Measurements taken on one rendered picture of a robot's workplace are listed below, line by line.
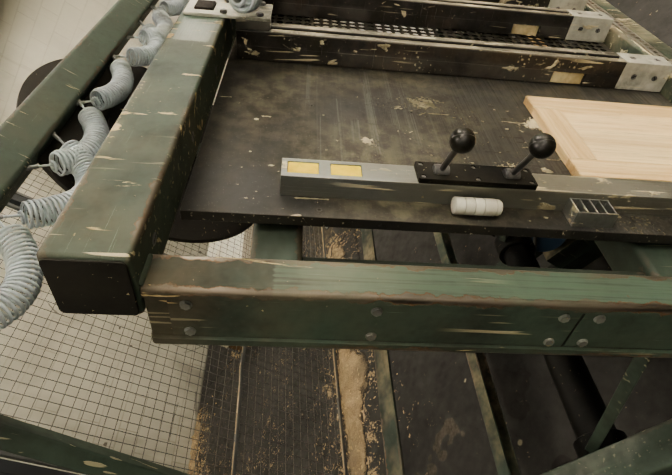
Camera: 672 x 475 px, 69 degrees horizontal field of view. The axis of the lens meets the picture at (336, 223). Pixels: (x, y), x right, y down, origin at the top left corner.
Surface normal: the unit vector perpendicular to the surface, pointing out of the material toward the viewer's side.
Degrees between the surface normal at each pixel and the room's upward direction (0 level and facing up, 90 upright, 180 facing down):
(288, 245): 59
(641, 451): 0
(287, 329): 90
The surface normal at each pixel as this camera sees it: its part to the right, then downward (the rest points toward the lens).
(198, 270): 0.10, -0.75
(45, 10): 0.08, 0.61
